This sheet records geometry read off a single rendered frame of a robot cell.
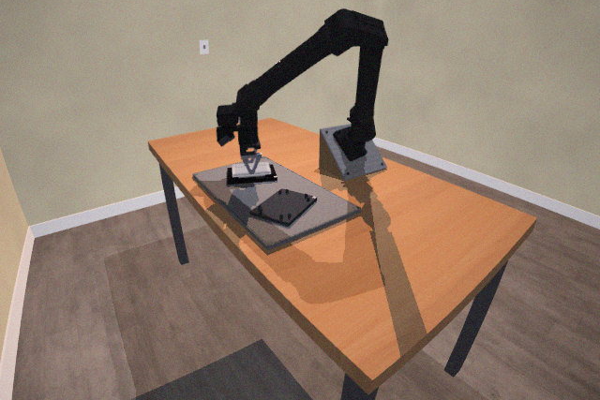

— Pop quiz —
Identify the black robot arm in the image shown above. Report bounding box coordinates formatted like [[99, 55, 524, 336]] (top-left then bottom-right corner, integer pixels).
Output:
[[217, 8, 388, 161]]

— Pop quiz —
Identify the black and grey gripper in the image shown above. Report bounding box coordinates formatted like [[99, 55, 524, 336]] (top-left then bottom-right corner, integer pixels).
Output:
[[239, 126, 262, 174]]

